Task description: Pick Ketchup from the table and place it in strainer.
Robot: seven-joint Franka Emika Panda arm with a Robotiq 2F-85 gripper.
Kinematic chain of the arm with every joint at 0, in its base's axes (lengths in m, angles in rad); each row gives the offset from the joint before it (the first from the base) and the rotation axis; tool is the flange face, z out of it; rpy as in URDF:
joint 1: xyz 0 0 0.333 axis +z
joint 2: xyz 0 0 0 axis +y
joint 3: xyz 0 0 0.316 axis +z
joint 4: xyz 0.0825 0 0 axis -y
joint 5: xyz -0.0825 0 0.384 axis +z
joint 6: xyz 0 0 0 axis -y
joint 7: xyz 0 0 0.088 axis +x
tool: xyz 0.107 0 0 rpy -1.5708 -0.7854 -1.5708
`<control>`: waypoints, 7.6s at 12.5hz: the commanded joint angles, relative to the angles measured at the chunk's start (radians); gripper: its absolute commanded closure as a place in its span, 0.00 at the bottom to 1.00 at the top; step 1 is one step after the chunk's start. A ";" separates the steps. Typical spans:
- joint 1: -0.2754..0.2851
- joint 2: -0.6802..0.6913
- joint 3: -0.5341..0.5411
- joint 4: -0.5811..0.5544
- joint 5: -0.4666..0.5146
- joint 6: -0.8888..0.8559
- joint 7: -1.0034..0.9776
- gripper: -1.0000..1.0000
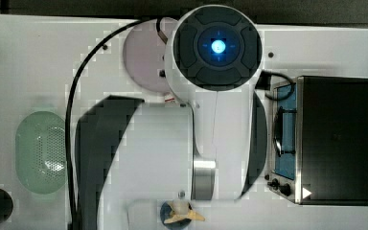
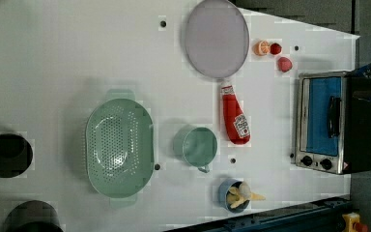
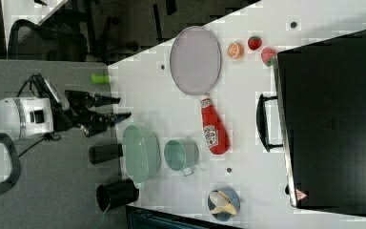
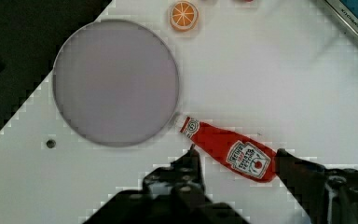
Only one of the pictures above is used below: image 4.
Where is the grey round plate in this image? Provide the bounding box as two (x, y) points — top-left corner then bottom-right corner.
(52, 20), (180, 147)

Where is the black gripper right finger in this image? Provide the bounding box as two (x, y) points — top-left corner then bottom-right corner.
(275, 148), (358, 224)

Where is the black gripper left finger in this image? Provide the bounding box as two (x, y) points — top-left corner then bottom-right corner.
(142, 145), (206, 224)

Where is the red ketchup bottle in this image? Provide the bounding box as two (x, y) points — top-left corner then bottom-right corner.
(175, 116), (276, 183)

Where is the orange slice toy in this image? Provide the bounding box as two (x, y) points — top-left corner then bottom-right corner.
(169, 1), (199, 32)

